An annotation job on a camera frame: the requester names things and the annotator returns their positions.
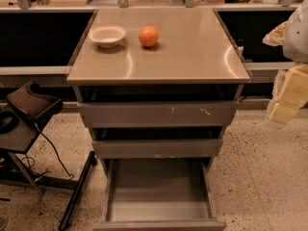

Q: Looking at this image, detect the grey drawer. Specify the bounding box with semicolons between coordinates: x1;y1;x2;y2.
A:
93;158;226;231
78;101;239;128
92;139;222;159

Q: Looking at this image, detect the white bowl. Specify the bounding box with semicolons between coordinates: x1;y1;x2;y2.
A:
89;25;126;48

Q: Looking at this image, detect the orange fruit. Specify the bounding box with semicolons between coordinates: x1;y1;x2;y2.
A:
139;26;159;47

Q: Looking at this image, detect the black cable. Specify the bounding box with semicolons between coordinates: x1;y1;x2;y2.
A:
19;122;75;182

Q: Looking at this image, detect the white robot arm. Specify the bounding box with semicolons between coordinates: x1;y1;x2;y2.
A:
263;0;308;130

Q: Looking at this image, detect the grey drawer cabinet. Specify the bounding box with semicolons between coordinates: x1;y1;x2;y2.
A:
67;7;250;166

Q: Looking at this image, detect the dark device on stand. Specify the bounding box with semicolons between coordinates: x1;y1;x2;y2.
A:
0;81;63;134

